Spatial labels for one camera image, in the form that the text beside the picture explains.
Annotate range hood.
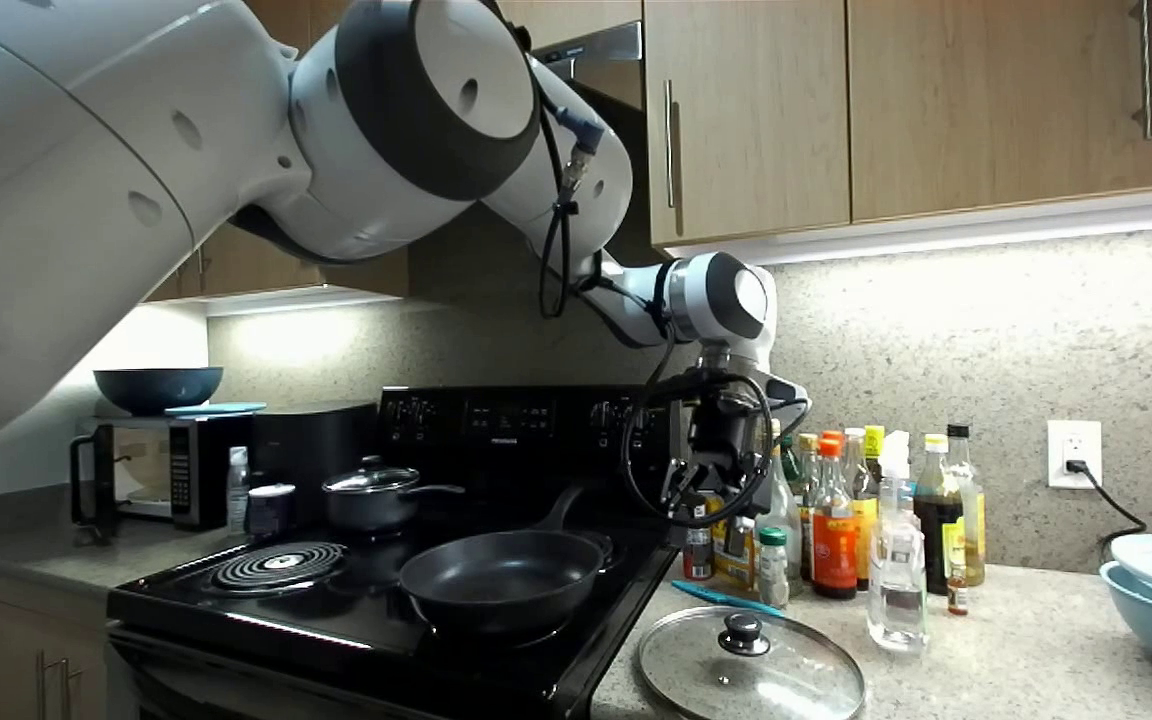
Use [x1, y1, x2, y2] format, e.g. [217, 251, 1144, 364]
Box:
[535, 18, 645, 106]

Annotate white wall outlet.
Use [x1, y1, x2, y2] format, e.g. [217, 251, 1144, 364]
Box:
[1047, 419, 1104, 493]

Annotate black microwave oven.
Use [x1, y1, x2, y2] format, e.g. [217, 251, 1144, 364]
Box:
[67, 416, 250, 533]

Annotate dark soy sauce bottle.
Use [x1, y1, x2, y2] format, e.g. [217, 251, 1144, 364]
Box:
[916, 430, 965, 596]

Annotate glass lid with black knob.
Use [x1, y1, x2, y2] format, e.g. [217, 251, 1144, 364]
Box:
[636, 606, 870, 720]

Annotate dark blue bowl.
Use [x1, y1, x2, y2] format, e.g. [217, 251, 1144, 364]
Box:
[97, 367, 226, 416]

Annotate yellow label oil bottle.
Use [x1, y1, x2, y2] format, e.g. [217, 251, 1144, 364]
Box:
[707, 501, 756, 596]

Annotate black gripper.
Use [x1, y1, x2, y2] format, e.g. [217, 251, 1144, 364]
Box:
[660, 367, 776, 517]

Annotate black saucepan with glass lid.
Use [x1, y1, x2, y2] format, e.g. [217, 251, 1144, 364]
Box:
[326, 464, 460, 533]

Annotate orange sauce bottle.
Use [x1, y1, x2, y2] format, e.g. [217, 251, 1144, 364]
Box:
[807, 430, 862, 599]

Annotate lower cabinet drawers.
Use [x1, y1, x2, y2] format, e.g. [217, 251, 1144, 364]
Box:
[0, 576, 122, 720]

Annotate black frying pan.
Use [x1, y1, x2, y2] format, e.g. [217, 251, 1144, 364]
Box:
[396, 486, 610, 636]

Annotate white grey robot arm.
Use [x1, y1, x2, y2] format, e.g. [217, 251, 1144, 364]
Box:
[0, 0, 797, 501]

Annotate white lidded canister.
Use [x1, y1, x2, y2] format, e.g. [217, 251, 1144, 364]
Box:
[246, 482, 297, 544]

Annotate upper wooden cabinets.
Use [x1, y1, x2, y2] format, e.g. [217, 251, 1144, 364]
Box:
[154, 0, 1152, 270]

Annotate black power cable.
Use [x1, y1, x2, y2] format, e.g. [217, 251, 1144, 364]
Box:
[1062, 458, 1152, 538]

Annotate green cap spice jar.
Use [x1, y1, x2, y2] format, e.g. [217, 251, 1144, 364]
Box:
[756, 525, 792, 606]

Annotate black electric stove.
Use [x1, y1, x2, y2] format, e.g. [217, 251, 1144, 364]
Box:
[109, 384, 675, 720]

